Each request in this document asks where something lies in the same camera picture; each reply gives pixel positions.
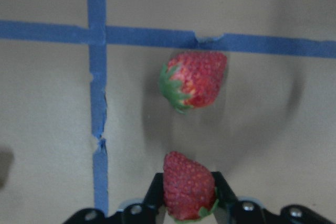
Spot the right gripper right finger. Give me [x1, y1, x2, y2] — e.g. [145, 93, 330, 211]
[212, 172, 333, 223]

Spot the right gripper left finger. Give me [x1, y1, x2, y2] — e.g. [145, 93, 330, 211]
[64, 173, 163, 224]

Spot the strawberry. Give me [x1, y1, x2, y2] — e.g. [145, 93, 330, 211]
[159, 51, 227, 114]
[163, 151, 219, 223]

